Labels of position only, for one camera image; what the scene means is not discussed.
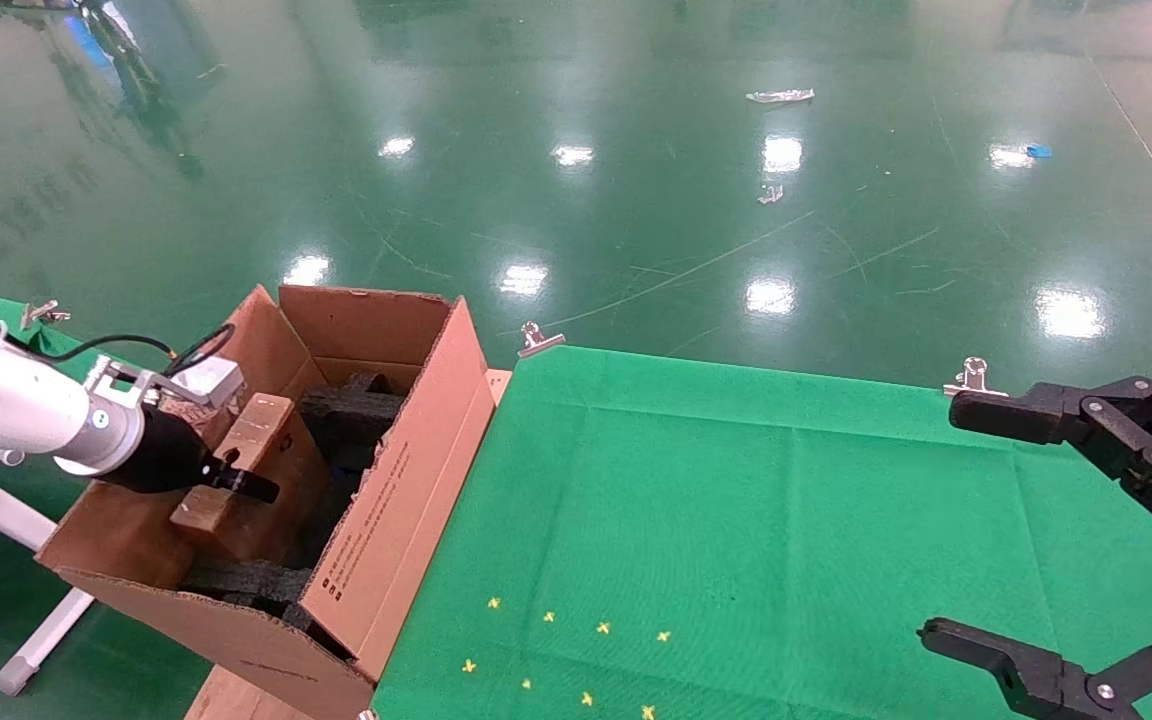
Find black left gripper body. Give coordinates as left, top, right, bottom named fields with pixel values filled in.
left=96, top=405, right=227, bottom=494

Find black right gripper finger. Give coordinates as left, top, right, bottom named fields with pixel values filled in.
left=919, top=618, right=1152, bottom=720
left=949, top=376, right=1152, bottom=526

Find small brown cardboard box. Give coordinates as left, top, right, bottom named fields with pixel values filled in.
left=169, top=393, right=329, bottom=563

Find large open cardboard carton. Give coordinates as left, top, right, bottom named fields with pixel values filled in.
left=36, top=284, right=499, bottom=720

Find silver binder clip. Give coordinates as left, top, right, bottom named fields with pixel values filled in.
left=20, top=299, right=72, bottom=331
left=519, top=322, right=567, bottom=359
left=942, top=357, right=1007, bottom=398

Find green cloth on neighbouring table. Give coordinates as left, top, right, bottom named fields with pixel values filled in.
left=0, top=285, right=127, bottom=491

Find white metal stand tube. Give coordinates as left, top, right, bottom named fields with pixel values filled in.
left=0, top=448, right=97, bottom=698

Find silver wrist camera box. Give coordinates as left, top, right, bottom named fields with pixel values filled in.
left=86, top=357, right=244, bottom=409

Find black cable with yellow tag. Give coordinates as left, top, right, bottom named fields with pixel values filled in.
left=36, top=322, right=237, bottom=379

